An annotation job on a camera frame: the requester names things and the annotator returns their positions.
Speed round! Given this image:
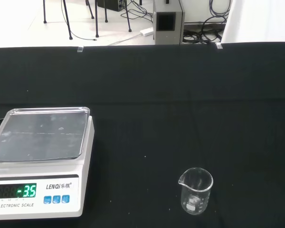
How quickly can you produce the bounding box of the black bench cloth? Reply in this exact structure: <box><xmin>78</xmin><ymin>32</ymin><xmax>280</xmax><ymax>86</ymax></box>
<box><xmin>0</xmin><ymin>41</ymin><xmax>285</xmax><ymax>228</ymax></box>

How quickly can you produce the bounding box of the grey metal box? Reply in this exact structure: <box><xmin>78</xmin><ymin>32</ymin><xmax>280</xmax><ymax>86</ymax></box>
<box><xmin>152</xmin><ymin>0</ymin><xmax>186</xmax><ymax>45</ymax></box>

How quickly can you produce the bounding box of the white power strip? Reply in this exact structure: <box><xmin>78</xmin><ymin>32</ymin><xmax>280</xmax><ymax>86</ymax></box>
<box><xmin>140</xmin><ymin>27</ymin><xmax>154</xmax><ymax>37</ymax></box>

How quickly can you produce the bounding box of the black tripod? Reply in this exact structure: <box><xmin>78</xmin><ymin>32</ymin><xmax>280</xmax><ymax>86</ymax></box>
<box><xmin>42</xmin><ymin>0</ymin><xmax>73</xmax><ymax>40</ymax></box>
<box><xmin>85</xmin><ymin>0</ymin><xmax>133</xmax><ymax>38</ymax></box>

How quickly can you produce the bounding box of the black box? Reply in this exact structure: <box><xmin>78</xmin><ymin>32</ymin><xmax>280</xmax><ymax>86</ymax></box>
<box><xmin>96</xmin><ymin>0</ymin><xmax>124</xmax><ymax>12</ymax></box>

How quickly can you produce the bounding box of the white electronic balance steel pan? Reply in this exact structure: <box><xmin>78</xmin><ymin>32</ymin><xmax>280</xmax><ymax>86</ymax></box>
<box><xmin>0</xmin><ymin>107</ymin><xmax>95</xmax><ymax>221</ymax></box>

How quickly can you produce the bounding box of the pale board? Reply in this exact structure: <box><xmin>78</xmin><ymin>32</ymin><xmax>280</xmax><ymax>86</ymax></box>
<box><xmin>221</xmin><ymin>0</ymin><xmax>285</xmax><ymax>45</ymax></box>

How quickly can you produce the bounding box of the white power strip cable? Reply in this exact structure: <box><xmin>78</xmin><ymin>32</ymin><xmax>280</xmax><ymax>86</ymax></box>
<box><xmin>106</xmin><ymin>33</ymin><xmax>143</xmax><ymax>46</ymax></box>

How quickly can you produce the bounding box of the thin black floor cable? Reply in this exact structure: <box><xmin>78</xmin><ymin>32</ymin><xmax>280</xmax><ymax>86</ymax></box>
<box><xmin>68</xmin><ymin>23</ymin><xmax>97</xmax><ymax>41</ymax></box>

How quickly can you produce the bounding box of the black coiled cable bundle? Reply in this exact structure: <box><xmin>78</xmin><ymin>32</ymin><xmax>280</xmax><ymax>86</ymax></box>
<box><xmin>182</xmin><ymin>16</ymin><xmax>225</xmax><ymax>45</ymax></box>

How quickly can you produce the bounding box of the blue cable bundle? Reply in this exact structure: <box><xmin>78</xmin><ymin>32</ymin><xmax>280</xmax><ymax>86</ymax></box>
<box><xmin>209</xmin><ymin>0</ymin><xmax>230</xmax><ymax>18</ymax></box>

